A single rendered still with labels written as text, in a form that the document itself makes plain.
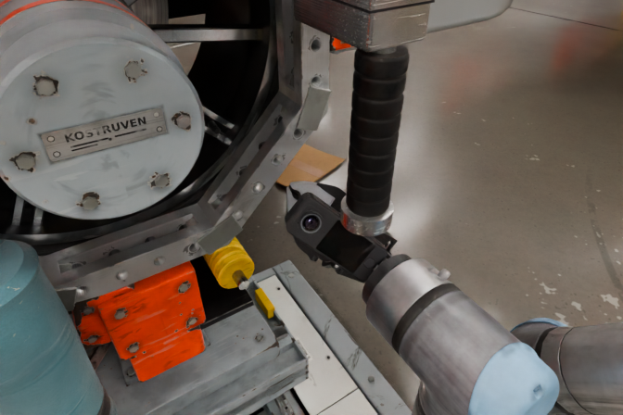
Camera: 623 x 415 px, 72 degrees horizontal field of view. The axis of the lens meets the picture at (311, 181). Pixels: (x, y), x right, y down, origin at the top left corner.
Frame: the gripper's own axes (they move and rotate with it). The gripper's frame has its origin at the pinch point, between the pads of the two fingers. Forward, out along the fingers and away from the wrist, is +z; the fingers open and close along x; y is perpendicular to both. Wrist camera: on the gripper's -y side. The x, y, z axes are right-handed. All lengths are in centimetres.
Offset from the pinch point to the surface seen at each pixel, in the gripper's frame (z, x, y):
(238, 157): 4.4, -0.7, -7.0
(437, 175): 52, 23, 113
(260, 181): 0.0, -1.1, -5.3
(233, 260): 1.0, -13.6, 0.4
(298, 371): 2.0, -34.1, 36.2
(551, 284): -7, 13, 104
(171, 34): 10.5, 7.2, -20.8
